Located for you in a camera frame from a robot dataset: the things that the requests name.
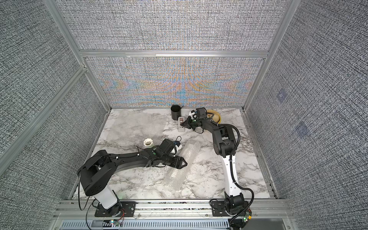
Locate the aluminium front rail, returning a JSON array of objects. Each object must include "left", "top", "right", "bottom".
[{"left": 49, "top": 199, "right": 298, "bottom": 230}]

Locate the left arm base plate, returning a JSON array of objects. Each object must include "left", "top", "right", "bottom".
[{"left": 94, "top": 201, "right": 137, "bottom": 218}]

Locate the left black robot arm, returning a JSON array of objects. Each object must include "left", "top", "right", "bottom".
[{"left": 77, "top": 139, "right": 188, "bottom": 210}]

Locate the black cup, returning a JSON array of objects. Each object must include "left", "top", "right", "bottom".
[{"left": 171, "top": 104, "right": 183, "bottom": 121}]

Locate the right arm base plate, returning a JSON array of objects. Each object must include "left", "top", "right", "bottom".
[{"left": 209, "top": 199, "right": 248, "bottom": 217}]

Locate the tall white ribbed vase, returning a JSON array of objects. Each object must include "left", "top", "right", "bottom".
[{"left": 164, "top": 140, "right": 201, "bottom": 191}]

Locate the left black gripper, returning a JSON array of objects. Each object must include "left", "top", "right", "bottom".
[{"left": 161, "top": 155, "right": 188, "bottom": 170}]

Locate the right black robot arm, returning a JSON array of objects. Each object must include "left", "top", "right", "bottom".
[{"left": 180, "top": 107, "right": 248, "bottom": 215}]

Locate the yellow steamer basket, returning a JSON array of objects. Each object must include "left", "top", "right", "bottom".
[{"left": 207, "top": 109, "right": 221, "bottom": 123}]

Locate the small white ribbed vase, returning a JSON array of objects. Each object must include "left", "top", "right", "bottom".
[{"left": 143, "top": 139, "right": 153, "bottom": 148}]

